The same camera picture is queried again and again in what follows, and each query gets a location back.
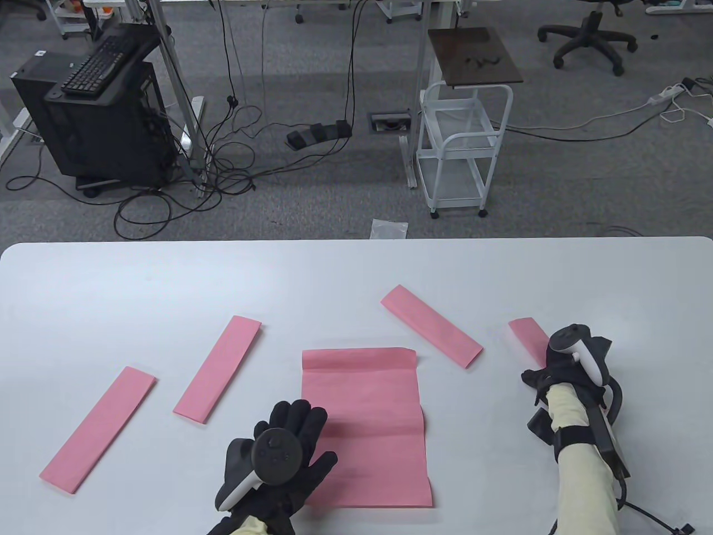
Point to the person's left forearm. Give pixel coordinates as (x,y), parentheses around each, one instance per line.
(250,526)

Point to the black power adapter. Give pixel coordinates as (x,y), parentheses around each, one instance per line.
(689,83)

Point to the person's right hand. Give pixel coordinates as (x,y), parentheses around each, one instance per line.
(562,373)

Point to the clear plastic bag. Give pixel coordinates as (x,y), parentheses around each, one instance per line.
(390,229)

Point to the person's left hand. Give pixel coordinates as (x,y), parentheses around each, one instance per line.
(301,412)

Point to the black keyboard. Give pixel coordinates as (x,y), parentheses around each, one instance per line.
(94,67)

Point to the black forearm sensor box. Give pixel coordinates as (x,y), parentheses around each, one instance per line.
(607,440)

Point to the black office chair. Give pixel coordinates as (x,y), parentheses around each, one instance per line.
(590,36)

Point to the dark brown board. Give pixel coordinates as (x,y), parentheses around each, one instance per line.
(473,56)

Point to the grey metal desk leg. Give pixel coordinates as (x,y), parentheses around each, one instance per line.
(172,72)

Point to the black computer tower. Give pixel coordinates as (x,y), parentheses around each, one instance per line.
(100,139)

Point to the white storage trolley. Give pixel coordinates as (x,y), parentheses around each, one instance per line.
(69,22)

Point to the pink paper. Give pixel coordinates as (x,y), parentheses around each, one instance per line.
(529,337)
(97,432)
(217,368)
(431,326)
(362,423)

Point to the black foot pedal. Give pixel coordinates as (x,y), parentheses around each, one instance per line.
(317,134)

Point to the metal floor socket box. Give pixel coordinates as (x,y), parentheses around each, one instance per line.
(390,122)

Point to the grey black hand controller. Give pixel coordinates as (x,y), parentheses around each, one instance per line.
(278,454)
(568,337)

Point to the person's right forearm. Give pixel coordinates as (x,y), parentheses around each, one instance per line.
(585,490)

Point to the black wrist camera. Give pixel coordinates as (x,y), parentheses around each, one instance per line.
(541,426)

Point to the white power strip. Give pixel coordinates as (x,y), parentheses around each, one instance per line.
(665,95)

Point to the white metal desk leg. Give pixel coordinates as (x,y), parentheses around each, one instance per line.
(421,56)

